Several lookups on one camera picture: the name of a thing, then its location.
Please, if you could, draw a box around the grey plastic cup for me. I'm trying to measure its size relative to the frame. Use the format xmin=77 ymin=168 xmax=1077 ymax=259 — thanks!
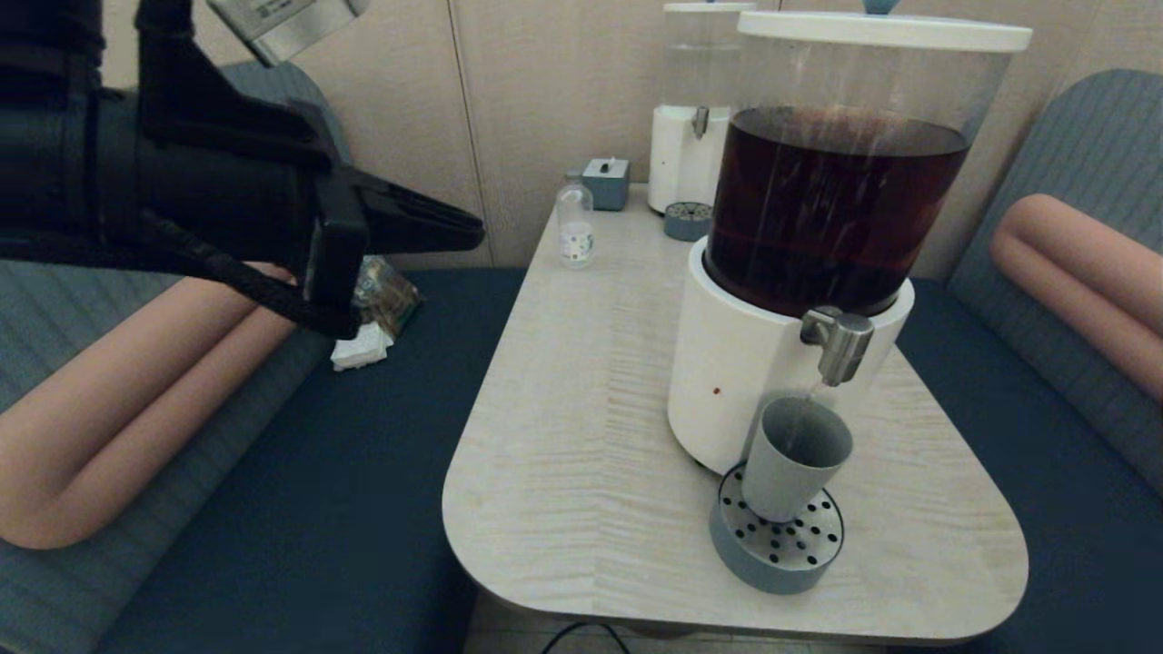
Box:
xmin=741 ymin=395 xmax=855 ymax=524

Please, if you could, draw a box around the large steel dispenser tap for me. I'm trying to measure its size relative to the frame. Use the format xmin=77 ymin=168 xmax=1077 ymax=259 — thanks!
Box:
xmin=800 ymin=306 xmax=876 ymax=387

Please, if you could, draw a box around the green snack packet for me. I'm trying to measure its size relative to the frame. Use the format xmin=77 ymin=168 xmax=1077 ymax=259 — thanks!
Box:
xmin=350 ymin=254 xmax=422 ymax=339

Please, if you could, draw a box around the white folded napkin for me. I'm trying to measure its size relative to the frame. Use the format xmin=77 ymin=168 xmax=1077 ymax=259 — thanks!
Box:
xmin=331 ymin=322 xmax=396 ymax=372

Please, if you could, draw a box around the small clear plastic bottle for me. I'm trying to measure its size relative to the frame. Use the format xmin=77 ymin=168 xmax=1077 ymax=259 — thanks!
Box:
xmin=557 ymin=173 xmax=596 ymax=271

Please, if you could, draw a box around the blue-grey square box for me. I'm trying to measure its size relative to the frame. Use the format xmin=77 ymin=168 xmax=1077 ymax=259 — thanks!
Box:
xmin=582 ymin=157 xmax=631 ymax=212

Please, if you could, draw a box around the pink bolster cushion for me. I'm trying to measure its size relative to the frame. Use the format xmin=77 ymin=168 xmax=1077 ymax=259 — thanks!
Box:
xmin=0 ymin=262 xmax=373 ymax=550
xmin=989 ymin=193 xmax=1163 ymax=405

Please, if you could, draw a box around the small water drink dispenser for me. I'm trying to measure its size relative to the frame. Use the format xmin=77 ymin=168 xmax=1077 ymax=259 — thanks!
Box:
xmin=649 ymin=11 xmax=755 ymax=217

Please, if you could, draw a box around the small blue-grey drip tray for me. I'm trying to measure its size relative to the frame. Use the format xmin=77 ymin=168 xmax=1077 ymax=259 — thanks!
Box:
xmin=664 ymin=201 xmax=712 ymax=243

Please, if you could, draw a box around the blue bench seat cushion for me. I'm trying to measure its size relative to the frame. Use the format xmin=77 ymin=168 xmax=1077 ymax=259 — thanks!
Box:
xmin=895 ymin=277 xmax=1163 ymax=654
xmin=95 ymin=268 xmax=528 ymax=654

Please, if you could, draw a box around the large tea drink dispenser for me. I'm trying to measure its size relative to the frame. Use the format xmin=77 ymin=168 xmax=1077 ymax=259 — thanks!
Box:
xmin=666 ymin=36 xmax=1015 ymax=478

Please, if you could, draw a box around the large blue-grey drip tray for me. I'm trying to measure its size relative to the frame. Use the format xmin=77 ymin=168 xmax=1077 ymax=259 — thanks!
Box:
xmin=710 ymin=461 xmax=846 ymax=596

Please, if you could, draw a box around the large white dispenser lid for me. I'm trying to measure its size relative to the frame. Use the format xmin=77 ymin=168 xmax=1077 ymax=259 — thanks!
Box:
xmin=736 ymin=0 xmax=1034 ymax=54

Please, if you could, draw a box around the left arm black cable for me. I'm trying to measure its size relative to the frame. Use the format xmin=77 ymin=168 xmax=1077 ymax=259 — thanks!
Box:
xmin=0 ymin=213 xmax=360 ymax=342

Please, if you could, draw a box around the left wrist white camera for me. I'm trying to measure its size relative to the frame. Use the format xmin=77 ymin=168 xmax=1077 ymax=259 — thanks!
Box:
xmin=207 ymin=0 xmax=369 ymax=66

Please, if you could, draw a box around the black floor cable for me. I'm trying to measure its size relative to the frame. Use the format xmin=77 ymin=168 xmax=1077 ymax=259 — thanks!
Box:
xmin=542 ymin=621 xmax=631 ymax=654

